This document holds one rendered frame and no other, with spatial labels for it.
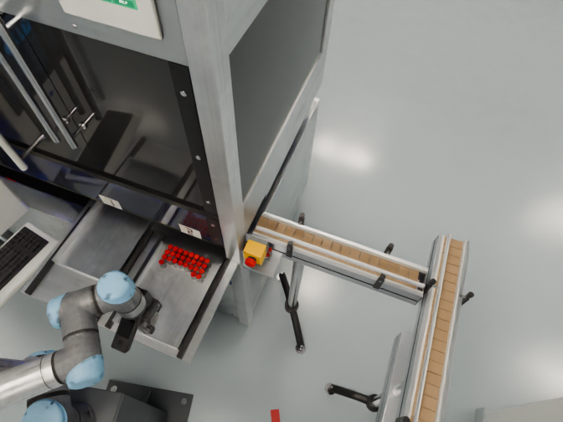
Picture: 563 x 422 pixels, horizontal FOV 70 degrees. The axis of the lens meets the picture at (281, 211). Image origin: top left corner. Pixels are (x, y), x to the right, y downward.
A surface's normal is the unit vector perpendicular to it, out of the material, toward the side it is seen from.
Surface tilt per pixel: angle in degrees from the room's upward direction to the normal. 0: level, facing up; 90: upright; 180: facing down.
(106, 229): 0
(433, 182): 0
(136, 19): 90
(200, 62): 90
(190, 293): 0
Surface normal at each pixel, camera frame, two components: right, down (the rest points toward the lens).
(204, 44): -0.36, 0.79
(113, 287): 0.04, -0.52
